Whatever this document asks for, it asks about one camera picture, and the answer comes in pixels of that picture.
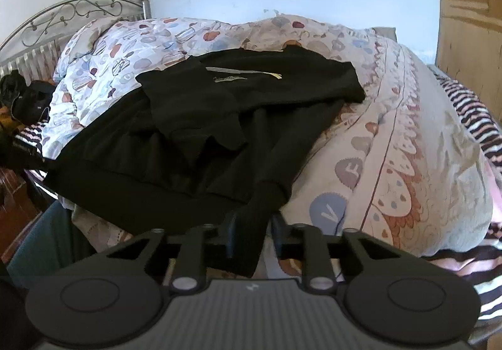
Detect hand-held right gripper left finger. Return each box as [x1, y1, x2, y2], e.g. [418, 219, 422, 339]
[103, 212, 243, 293]

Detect pile of black clothes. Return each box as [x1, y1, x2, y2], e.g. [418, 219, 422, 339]
[0, 73, 56, 126]

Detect metal scrollwork headboard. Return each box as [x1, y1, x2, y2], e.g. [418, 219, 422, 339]
[0, 0, 153, 77]

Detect circle print quilt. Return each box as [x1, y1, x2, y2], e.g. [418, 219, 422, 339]
[41, 13, 495, 281]

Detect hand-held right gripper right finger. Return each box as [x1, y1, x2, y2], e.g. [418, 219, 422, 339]
[270, 213, 393, 293]

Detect brown wooden board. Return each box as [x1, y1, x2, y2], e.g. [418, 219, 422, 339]
[435, 0, 502, 81]

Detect striped bedsheet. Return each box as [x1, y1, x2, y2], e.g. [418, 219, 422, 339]
[11, 63, 502, 337]

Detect black sweatshirt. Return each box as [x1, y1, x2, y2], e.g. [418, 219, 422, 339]
[42, 45, 366, 279]

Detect dark teal trousers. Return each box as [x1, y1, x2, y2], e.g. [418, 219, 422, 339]
[6, 200, 75, 290]

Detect beige pillow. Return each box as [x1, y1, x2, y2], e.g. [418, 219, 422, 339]
[74, 18, 120, 57]

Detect grey cloth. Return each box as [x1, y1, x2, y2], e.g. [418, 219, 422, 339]
[372, 26, 398, 41]

